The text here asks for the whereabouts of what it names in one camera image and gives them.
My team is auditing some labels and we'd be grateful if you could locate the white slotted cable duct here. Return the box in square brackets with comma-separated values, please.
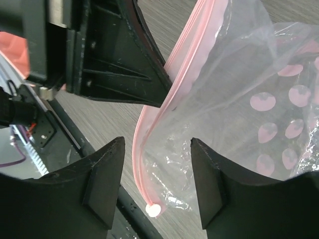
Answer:
[10, 125, 49, 176]

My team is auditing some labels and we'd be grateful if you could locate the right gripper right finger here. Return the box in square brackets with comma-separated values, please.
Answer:
[190, 138, 319, 239]

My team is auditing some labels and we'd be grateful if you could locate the pink divided tray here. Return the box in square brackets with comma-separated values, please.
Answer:
[0, 31, 30, 79]

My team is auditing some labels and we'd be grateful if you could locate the clear pink zip top bag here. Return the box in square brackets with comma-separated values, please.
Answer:
[132, 0, 319, 218]

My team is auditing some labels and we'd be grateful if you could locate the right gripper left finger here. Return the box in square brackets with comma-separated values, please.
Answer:
[0, 137, 125, 239]

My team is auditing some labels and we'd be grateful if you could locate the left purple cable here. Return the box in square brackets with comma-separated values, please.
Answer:
[0, 124, 32, 170]

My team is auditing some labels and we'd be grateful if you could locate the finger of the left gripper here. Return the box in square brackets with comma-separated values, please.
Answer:
[66, 0, 172, 107]

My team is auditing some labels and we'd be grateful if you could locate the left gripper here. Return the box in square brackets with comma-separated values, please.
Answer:
[0, 0, 87, 100]

